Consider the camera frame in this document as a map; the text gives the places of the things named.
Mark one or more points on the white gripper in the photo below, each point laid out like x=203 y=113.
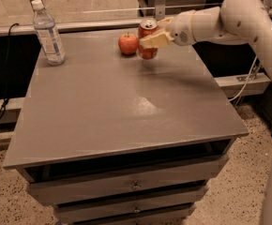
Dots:
x=181 y=27

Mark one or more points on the red coke can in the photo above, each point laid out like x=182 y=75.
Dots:
x=146 y=28

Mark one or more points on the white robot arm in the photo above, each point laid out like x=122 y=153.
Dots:
x=233 y=22

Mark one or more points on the red apple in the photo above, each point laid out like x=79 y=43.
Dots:
x=128 y=44

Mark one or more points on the clear plastic water bottle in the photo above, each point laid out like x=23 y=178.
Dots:
x=48 y=35

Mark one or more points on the grey drawer cabinet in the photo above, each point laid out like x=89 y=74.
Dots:
x=102 y=112

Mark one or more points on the top grey drawer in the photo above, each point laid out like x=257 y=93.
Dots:
x=100 y=185

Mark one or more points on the grey drawer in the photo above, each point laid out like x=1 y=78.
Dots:
x=137 y=204
x=144 y=217
x=100 y=185

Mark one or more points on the middle grey drawer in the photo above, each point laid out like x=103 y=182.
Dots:
x=137 y=204

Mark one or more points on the bottom grey drawer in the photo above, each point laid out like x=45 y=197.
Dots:
x=144 y=217

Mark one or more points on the metal guard rail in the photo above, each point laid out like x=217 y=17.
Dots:
x=16 y=16

